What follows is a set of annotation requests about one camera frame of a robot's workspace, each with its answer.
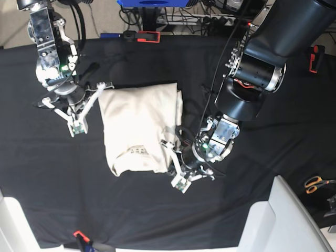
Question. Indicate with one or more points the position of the black table cloth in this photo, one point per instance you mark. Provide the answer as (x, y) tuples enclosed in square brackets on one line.
[(64, 184)]

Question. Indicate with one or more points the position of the white power strip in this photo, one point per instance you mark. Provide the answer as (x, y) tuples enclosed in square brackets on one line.
[(192, 19)]

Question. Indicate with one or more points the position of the blue box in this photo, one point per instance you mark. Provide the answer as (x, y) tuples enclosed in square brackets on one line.
[(152, 3)]

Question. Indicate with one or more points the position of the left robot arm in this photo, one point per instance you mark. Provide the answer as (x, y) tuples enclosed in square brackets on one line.
[(257, 67)]

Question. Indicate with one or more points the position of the white T-shirt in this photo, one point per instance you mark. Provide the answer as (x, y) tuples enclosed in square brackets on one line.
[(135, 121)]

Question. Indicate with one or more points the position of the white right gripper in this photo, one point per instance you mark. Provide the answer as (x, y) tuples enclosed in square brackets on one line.
[(75, 116)]

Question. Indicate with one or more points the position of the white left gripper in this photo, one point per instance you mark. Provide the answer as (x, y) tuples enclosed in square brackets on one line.
[(184, 176)]

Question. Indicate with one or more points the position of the orange handled scissors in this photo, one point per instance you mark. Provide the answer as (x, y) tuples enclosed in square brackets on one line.
[(316, 182)]

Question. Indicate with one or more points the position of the red black clamp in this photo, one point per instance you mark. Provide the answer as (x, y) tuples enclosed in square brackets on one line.
[(134, 36), (316, 58), (84, 243)]

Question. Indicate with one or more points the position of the red black bottom clamp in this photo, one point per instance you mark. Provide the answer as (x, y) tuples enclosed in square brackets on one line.
[(84, 243)]

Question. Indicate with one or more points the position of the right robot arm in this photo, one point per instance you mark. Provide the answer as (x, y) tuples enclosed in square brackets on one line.
[(58, 57)]

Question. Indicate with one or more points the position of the red black top clamp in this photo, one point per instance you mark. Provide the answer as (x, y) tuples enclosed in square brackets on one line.
[(134, 36)]

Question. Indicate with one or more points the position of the red black right clamp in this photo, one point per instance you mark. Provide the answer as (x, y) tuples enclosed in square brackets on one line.
[(316, 58)]

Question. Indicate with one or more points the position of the white left side board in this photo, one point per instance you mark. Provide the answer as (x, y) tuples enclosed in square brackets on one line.
[(16, 233)]

